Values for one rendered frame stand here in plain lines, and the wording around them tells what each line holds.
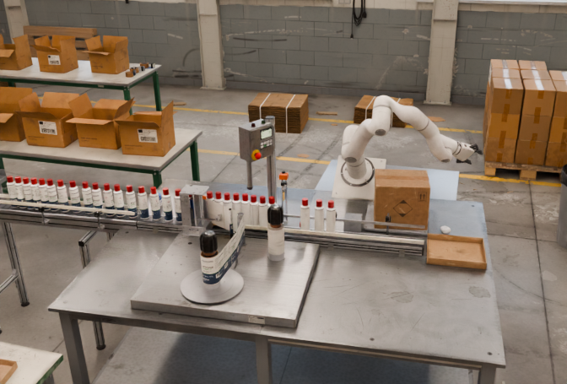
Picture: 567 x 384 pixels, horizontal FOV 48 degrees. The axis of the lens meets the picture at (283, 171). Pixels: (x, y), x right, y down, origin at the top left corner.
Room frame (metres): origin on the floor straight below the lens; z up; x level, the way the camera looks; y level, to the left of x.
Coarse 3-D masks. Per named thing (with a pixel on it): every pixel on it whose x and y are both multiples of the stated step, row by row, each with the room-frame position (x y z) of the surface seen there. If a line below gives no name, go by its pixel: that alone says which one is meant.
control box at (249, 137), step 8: (240, 128) 3.20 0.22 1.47; (248, 128) 3.18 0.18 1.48; (256, 128) 3.19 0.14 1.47; (264, 128) 3.22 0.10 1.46; (272, 128) 3.25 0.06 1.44; (240, 136) 3.20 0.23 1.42; (248, 136) 3.16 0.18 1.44; (256, 136) 3.18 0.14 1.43; (272, 136) 3.25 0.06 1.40; (240, 144) 3.21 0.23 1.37; (248, 144) 3.16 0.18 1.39; (256, 144) 3.18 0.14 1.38; (240, 152) 3.21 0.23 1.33; (248, 152) 3.16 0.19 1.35; (256, 152) 3.17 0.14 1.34; (264, 152) 3.21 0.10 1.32; (272, 152) 3.25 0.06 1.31; (248, 160) 3.16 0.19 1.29
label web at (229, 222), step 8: (208, 200) 3.16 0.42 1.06; (208, 208) 3.17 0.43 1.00; (216, 208) 3.13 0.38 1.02; (224, 208) 3.08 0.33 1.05; (208, 216) 3.17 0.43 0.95; (224, 216) 3.08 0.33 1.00; (232, 216) 3.04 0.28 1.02; (216, 224) 3.13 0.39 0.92; (224, 224) 3.09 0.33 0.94; (232, 224) 3.03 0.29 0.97; (240, 224) 2.90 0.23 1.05; (232, 232) 3.03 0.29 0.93; (240, 232) 2.89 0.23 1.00; (240, 240) 2.87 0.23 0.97; (240, 248) 2.87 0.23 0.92
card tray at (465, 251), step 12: (432, 240) 3.05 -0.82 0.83; (444, 240) 3.05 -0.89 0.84; (456, 240) 3.03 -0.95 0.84; (468, 240) 3.02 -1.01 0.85; (480, 240) 3.00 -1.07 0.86; (432, 252) 2.92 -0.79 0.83; (444, 252) 2.92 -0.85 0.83; (456, 252) 2.91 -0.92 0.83; (468, 252) 2.91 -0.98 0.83; (480, 252) 2.91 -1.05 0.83; (444, 264) 2.80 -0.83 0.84; (456, 264) 2.78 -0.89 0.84; (468, 264) 2.77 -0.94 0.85; (480, 264) 2.76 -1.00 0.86
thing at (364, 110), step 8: (368, 96) 7.69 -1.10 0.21; (360, 104) 7.42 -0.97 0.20; (368, 104) 7.41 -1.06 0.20; (400, 104) 7.38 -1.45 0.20; (408, 104) 7.37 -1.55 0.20; (360, 112) 7.25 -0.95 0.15; (368, 112) 7.22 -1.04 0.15; (392, 112) 7.11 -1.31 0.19; (360, 120) 7.26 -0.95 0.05; (392, 120) 7.13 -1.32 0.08; (400, 120) 7.10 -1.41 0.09
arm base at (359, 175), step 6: (366, 162) 3.76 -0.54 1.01; (348, 168) 3.62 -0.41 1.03; (354, 168) 3.58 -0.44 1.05; (360, 168) 3.60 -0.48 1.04; (366, 168) 3.73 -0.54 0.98; (348, 174) 3.71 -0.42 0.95; (354, 174) 3.64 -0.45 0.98; (360, 174) 3.64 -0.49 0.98; (366, 174) 3.69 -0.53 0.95; (348, 180) 3.68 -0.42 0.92; (354, 180) 3.68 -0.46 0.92; (360, 180) 3.67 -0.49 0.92; (366, 180) 3.66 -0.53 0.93
